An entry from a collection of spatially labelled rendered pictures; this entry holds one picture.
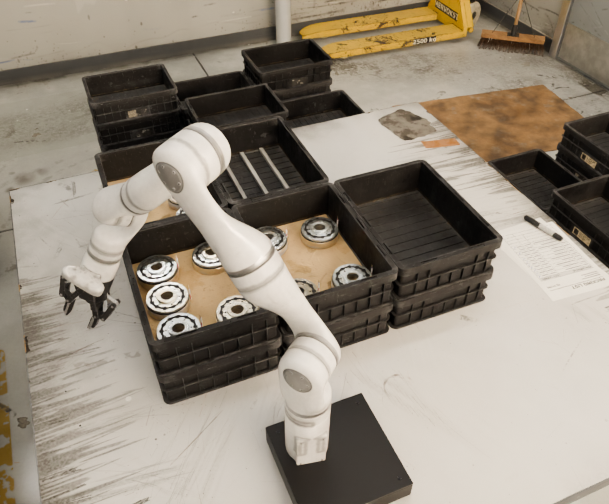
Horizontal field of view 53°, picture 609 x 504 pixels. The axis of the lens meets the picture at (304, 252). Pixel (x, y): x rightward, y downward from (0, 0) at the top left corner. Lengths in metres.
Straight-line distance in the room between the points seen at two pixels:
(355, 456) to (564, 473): 0.45
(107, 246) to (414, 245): 0.83
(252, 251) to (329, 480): 0.55
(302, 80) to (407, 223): 1.58
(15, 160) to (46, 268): 1.98
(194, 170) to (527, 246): 1.27
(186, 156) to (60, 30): 3.74
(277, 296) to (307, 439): 0.36
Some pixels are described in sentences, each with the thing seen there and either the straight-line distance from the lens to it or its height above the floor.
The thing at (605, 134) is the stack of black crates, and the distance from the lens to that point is 3.34.
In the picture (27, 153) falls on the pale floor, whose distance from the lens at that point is 3.90.
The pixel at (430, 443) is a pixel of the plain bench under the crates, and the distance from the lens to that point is 1.46.
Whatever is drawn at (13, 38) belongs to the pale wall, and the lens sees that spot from 4.64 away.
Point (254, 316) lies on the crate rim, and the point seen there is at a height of 0.93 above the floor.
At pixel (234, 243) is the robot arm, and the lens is 0.97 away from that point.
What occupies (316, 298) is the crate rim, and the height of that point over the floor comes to 0.93.
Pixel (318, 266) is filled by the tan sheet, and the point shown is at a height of 0.83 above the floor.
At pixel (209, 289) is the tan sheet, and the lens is 1.56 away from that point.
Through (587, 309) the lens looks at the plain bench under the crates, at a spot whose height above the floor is 0.70.
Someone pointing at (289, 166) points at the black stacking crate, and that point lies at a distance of 1.97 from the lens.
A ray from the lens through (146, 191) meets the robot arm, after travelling 1.10.
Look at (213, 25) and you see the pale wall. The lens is 4.81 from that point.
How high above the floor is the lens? 1.93
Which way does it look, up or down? 42 degrees down
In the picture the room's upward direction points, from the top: straight up
